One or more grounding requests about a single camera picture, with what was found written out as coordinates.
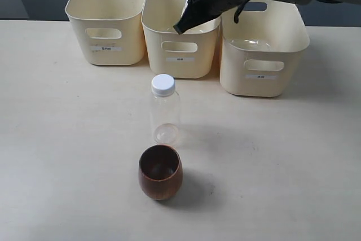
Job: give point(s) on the clear plastic bottle white cap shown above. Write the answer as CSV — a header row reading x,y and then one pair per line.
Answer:
x,y
165,109

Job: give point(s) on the brown wooden cup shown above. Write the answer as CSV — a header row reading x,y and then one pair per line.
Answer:
x,y
160,172

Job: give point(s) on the middle cream plastic bin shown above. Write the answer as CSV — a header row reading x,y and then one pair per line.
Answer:
x,y
188,55

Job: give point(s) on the cream plastic bin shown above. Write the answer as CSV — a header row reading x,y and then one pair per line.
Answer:
x,y
261,52
188,55
109,32

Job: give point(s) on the right cream plastic bin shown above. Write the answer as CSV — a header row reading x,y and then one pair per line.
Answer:
x,y
261,52

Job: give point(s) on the left cream plastic bin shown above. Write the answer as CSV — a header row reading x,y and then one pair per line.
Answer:
x,y
109,32

